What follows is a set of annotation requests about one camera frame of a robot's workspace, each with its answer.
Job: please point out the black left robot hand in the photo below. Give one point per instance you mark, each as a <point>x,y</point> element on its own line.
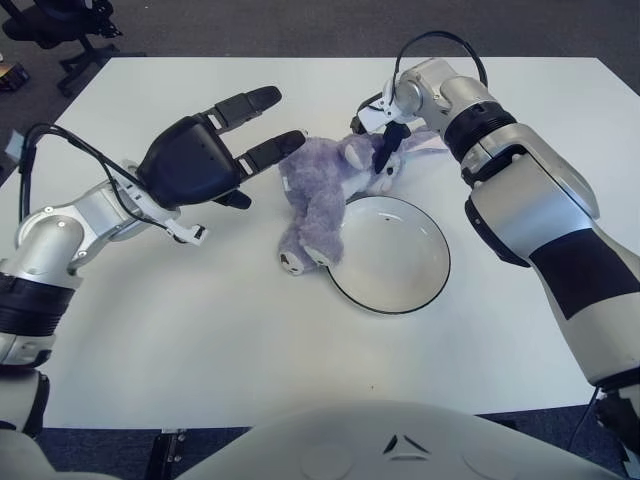
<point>190,160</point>

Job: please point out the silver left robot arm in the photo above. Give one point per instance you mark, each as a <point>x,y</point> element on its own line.
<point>65,235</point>

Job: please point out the grey robot torso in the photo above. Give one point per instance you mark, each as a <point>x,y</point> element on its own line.
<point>350,440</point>

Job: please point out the purple plush bunny doll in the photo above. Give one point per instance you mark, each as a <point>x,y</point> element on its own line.
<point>320,190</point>

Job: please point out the black office chair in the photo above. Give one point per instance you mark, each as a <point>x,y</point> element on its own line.
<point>50,25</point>

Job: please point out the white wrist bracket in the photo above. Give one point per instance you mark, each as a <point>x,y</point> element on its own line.
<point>185,231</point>
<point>375,117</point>

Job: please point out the white plate with black rim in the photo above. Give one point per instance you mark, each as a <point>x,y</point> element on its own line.
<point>400,260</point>

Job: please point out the small cardboard box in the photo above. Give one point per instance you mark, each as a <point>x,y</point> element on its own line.
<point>12,75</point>

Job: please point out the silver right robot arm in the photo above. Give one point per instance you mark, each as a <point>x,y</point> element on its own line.
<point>525,190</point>

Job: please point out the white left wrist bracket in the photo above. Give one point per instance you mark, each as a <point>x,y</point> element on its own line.
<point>185,231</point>

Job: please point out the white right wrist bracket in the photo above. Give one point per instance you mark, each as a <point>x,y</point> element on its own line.
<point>375,117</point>

